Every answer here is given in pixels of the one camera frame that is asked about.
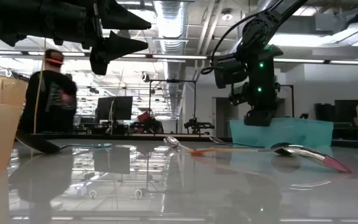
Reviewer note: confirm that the dark cabinets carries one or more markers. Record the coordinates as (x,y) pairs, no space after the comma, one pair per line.
(346,112)

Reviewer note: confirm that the teal plastic tray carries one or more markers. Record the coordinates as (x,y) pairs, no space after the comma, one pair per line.
(306,132)

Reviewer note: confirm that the person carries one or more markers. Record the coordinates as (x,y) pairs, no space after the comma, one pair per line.
(51,99)

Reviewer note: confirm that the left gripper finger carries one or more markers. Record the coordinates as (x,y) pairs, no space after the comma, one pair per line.
(117,48)
(121,18)

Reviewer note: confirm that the ribbed silver ventilation duct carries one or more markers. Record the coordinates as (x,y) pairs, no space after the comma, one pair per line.
(171,25)

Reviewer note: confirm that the background black robot arm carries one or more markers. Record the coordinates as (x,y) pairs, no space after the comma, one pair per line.
(197,126)
(154,126)

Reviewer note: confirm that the red chair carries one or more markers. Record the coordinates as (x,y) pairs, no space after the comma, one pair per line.
(144,116)

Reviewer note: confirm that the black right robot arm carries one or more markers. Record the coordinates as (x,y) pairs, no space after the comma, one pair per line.
(259,31)

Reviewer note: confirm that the black monitor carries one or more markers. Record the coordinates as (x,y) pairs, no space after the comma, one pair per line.
(117,109)

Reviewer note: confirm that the pile of spoons on table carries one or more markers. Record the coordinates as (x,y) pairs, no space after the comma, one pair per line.
(129,136)

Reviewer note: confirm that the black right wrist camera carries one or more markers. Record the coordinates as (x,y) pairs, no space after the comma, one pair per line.
(230,73)

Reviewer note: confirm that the black frame stand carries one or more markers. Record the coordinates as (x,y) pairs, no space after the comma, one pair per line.
(287,85)
(172,81)

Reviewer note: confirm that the long ceiling light strip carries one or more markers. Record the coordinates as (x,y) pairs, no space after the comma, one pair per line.
(179,57)

